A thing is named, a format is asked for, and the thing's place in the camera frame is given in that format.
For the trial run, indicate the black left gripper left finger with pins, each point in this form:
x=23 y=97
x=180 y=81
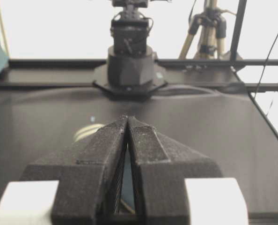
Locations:
x=90 y=175

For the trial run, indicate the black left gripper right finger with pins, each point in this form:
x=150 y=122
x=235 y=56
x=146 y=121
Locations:
x=160 y=166

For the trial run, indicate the striped slipper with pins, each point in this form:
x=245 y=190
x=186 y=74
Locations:
x=86 y=131

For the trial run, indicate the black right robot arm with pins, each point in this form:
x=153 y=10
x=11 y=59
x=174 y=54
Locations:
x=130 y=68

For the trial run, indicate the black metal frame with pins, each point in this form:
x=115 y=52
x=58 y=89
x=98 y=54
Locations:
x=203 y=105

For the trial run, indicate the tan camera tripod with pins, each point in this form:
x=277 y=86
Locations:
x=213 y=27

